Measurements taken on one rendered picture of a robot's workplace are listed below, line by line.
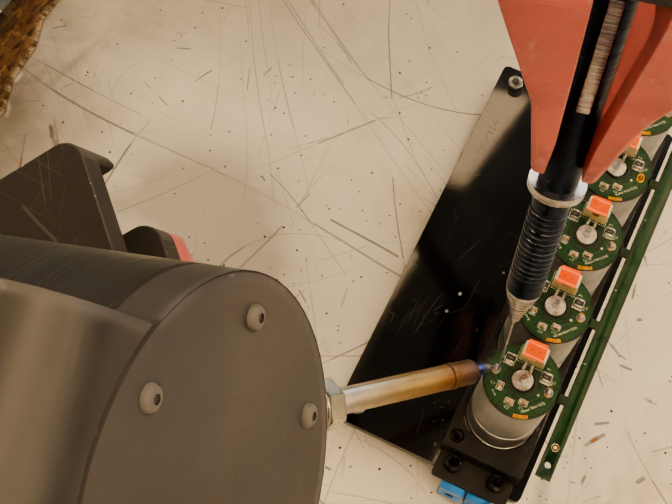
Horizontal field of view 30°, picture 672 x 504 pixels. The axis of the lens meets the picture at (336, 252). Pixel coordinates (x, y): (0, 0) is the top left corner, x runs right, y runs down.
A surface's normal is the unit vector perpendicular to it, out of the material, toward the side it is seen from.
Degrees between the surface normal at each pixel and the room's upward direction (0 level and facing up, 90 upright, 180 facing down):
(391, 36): 0
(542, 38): 90
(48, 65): 0
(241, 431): 67
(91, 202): 29
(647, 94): 90
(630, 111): 90
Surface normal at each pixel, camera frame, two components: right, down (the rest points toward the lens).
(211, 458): 0.89, 0.11
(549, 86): -0.24, 0.89
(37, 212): -0.42, -0.18
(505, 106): 0.04, -0.37
